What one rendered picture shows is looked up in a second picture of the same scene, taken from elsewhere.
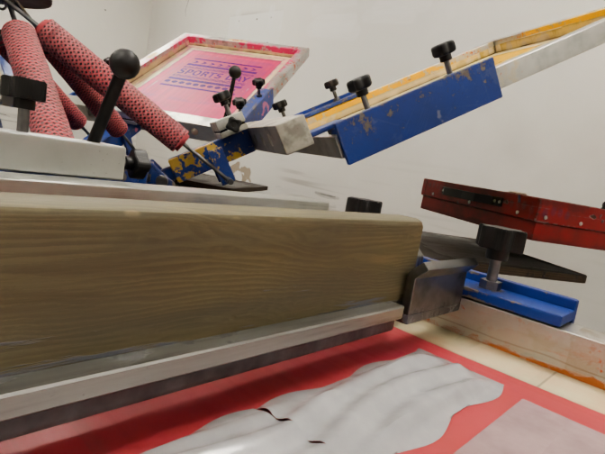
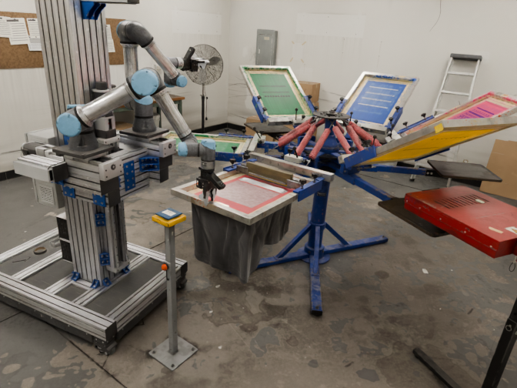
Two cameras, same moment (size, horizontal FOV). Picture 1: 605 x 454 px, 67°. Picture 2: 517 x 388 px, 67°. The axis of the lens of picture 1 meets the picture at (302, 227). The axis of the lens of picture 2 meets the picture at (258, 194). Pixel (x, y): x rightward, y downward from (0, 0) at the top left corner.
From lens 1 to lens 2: 2.51 m
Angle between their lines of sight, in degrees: 80
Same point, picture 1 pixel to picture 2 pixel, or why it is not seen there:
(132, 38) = not seen: outside the picture
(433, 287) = (291, 183)
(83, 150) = (293, 158)
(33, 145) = (288, 157)
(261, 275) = (268, 173)
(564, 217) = (414, 203)
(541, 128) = not seen: outside the picture
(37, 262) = (255, 167)
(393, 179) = not seen: outside the picture
